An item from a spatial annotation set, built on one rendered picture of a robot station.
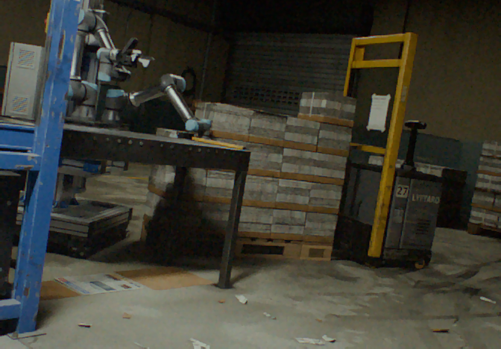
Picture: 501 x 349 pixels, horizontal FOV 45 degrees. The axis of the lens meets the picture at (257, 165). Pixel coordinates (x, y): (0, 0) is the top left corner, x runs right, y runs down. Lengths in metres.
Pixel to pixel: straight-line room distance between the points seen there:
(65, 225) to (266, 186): 1.48
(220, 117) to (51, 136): 2.02
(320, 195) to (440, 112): 6.31
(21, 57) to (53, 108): 1.81
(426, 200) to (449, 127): 5.60
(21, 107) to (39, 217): 1.81
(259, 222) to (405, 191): 1.25
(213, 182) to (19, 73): 1.45
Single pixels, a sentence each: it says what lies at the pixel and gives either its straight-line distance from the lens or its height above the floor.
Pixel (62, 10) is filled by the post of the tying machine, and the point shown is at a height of 1.25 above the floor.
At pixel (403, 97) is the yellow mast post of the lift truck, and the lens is 4.89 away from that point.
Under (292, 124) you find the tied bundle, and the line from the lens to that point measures 4.54.
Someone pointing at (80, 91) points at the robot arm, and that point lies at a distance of 3.82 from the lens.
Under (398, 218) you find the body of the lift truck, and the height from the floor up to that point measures 0.41.
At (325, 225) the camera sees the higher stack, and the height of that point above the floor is 0.28.
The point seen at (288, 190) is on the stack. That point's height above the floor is 0.52.
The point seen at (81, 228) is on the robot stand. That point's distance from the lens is 3.80.
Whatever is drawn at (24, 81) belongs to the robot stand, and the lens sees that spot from 4.21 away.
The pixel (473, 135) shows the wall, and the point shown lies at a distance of 10.57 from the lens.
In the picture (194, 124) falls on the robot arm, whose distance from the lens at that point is 3.95.
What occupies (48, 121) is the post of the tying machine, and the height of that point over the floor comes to 0.83.
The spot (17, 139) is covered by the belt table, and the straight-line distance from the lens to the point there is 2.56.
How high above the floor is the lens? 0.92
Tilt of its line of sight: 3 degrees down
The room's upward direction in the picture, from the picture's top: 9 degrees clockwise
